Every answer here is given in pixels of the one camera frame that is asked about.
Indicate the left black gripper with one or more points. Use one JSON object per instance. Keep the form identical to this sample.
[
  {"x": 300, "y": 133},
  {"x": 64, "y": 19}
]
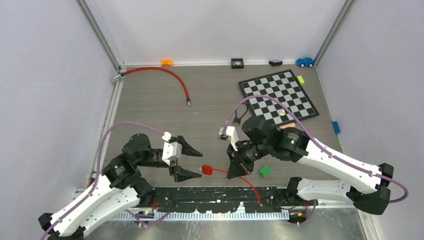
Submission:
[{"x": 181, "y": 173}]

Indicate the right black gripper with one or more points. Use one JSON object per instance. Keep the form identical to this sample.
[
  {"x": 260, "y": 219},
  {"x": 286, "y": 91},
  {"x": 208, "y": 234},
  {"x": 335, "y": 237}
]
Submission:
[{"x": 236, "y": 169}]

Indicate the red cable padlock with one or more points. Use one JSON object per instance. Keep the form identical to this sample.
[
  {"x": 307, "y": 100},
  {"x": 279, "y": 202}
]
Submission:
[{"x": 209, "y": 170}]

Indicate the black cable padlock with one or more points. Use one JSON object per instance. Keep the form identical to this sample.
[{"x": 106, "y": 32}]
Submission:
[{"x": 238, "y": 119}]

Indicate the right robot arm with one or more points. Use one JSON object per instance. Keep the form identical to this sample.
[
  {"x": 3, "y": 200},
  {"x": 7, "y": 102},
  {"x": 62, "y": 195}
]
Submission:
[{"x": 364, "y": 185}]

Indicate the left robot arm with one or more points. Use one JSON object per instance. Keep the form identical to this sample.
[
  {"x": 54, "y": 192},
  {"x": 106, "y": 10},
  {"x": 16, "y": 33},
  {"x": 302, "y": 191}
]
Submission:
[{"x": 119, "y": 187}]

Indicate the green toy brick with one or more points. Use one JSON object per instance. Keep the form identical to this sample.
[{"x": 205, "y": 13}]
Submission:
[{"x": 265, "y": 171}]

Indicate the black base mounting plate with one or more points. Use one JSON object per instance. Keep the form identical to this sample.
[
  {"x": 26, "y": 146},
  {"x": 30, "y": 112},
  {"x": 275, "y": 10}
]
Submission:
[{"x": 221, "y": 199}]

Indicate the tan wooden block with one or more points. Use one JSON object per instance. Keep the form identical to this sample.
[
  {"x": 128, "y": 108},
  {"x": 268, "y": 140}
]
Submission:
[{"x": 288, "y": 125}]

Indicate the black white chessboard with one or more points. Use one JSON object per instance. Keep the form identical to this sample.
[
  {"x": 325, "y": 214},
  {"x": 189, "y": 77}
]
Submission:
[{"x": 284, "y": 87}]

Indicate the orange toy block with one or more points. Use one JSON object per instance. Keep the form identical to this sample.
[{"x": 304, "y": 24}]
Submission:
[{"x": 166, "y": 63}]

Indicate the small black box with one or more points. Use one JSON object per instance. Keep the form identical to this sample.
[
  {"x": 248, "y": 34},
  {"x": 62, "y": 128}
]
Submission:
[{"x": 237, "y": 63}]

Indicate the blue toy brick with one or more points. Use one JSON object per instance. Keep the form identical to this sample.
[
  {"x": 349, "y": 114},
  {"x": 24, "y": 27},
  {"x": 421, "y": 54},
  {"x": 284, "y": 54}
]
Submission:
[{"x": 336, "y": 127}]

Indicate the lime green block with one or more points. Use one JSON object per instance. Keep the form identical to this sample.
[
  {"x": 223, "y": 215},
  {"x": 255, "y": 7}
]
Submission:
[{"x": 301, "y": 80}]

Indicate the small black toy car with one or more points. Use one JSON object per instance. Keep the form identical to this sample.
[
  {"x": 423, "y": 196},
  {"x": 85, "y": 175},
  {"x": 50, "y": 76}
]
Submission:
[{"x": 275, "y": 62}]

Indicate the blue toy car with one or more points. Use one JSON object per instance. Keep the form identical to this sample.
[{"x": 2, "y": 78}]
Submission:
[{"x": 305, "y": 62}]

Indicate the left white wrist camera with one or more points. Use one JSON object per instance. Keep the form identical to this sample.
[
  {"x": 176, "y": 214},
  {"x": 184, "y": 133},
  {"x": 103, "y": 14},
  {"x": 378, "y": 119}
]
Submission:
[{"x": 172, "y": 149}]

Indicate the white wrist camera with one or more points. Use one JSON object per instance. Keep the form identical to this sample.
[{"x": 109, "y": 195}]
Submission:
[
  {"x": 229, "y": 134},
  {"x": 172, "y": 149}
]

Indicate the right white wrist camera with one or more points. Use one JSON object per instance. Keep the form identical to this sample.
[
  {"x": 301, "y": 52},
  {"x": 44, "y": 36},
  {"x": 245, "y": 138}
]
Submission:
[{"x": 229, "y": 134}]

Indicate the aluminium front rail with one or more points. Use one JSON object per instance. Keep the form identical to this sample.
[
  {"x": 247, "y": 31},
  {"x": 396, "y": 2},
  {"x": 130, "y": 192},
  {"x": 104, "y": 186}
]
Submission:
[{"x": 152, "y": 216}]

